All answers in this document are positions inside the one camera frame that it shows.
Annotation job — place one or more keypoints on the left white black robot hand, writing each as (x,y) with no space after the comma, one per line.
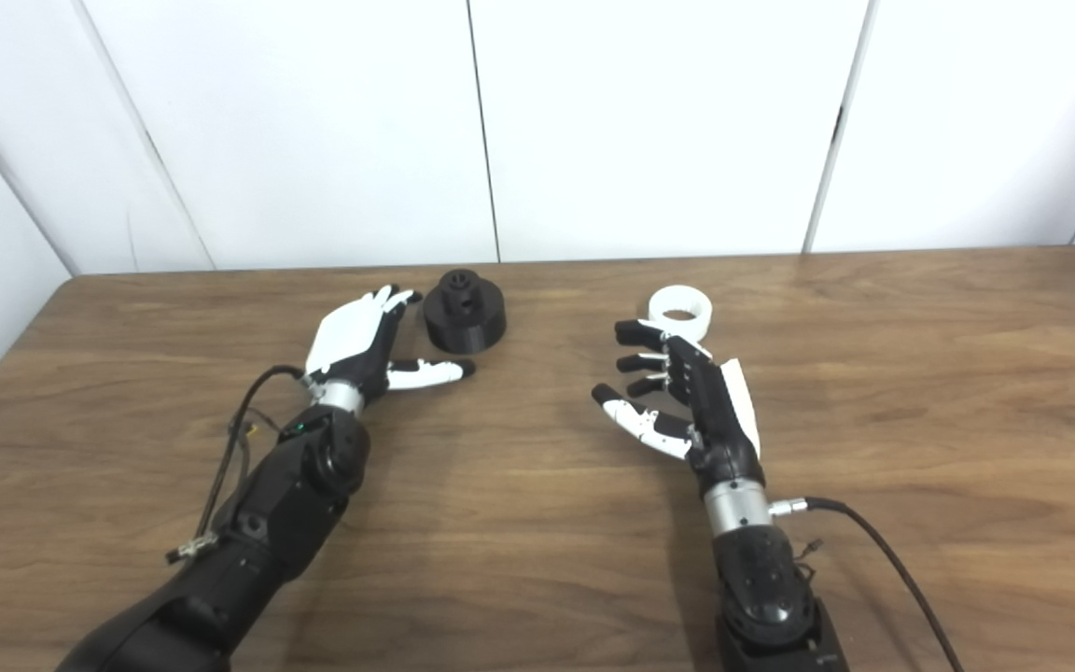
(346,341)

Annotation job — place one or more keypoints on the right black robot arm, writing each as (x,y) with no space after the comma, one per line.
(766,583)

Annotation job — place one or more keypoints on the round black plastic part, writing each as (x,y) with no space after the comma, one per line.
(463,322)

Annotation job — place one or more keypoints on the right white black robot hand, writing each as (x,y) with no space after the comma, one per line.
(715,415)

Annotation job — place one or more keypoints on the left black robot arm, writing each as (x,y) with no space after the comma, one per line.
(267,523)

